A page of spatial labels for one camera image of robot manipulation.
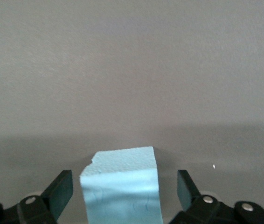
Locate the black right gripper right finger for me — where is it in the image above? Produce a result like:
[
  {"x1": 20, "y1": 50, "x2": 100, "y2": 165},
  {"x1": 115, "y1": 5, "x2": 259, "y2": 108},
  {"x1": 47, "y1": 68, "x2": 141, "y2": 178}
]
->
[{"x1": 169, "y1": 169, "x2": 264, "y2": 224}]

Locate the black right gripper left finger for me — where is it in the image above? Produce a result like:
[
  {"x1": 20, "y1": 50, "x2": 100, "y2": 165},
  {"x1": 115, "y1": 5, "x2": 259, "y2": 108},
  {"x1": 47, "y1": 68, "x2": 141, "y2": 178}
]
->
[{"x1": 0, "y1": 169, "x2": 74, "y2": 224}]

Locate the light blue foam block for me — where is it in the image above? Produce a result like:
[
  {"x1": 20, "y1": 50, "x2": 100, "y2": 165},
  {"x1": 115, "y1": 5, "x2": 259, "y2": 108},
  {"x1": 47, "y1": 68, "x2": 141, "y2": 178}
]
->
[{"x1": 79, "y1": 146, "x2": 164, "y2": 224}]

